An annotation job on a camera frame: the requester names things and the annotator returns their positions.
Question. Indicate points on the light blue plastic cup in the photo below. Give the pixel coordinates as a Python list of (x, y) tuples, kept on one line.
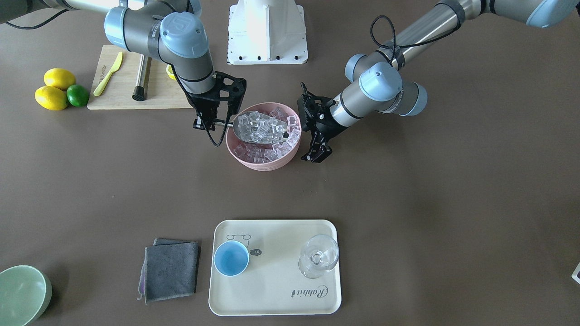
[(231, 258)]

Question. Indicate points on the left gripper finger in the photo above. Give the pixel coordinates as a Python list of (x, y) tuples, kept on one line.
[(319, 149), (307, 122)]

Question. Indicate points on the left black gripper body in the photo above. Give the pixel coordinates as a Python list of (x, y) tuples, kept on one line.
[(327, 128)]

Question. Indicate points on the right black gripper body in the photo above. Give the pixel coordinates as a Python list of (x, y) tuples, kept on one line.
[(205, 103)]

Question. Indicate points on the beige rabbit serving tray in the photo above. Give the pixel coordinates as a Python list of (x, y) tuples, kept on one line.
[(272, 283)]

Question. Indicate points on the stainless steel ice scoop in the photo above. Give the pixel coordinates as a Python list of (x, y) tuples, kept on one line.
[(240, 122)]

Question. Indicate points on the grey folded cloth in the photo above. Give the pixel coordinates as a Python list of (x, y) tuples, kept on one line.
[(169, 270)]

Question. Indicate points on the half lemon slice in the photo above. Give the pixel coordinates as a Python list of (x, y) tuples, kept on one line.
[(170, 72)]

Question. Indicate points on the yellow lemon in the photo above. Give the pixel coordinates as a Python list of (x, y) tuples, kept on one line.
[(51, 98), (59, 78)]

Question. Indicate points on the clear wine glass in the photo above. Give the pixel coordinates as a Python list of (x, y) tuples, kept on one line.
[(319, 255)]

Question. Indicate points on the lower yellow lemon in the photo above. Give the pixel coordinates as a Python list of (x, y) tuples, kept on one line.
[(51, 98)]

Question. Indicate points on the bamboo cutting board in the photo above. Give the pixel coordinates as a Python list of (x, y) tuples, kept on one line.
[(161, 91)]

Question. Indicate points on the steel muddler black tip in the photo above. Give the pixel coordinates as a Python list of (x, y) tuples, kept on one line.
[(139, 91)]

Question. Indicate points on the green lime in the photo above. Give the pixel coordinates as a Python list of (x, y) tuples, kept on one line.
[(77, 95)]

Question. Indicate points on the pink bowl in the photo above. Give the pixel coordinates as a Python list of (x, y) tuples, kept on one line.
[(267, 163)]

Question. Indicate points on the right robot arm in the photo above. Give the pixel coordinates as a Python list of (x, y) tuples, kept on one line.
[(169, 31)]

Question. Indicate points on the upper yellow lemon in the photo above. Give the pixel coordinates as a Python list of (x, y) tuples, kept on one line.
[(59, 78)]

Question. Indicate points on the pale green bowl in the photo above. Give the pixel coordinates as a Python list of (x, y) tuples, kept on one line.
[(25, 293)]

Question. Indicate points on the pile of clear ice cubes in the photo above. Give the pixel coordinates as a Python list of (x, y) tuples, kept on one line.
[(266, 137)]

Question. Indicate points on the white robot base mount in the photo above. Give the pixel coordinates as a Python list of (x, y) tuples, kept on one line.
[(266, 32)]

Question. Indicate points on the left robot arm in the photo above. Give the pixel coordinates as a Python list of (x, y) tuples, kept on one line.
[(375, 84)]

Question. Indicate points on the yellow plastic knife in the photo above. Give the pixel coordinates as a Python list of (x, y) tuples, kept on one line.
[(114, 68)]

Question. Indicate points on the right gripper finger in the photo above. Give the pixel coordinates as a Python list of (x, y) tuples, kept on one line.
[(230, 120), (208, 124)]

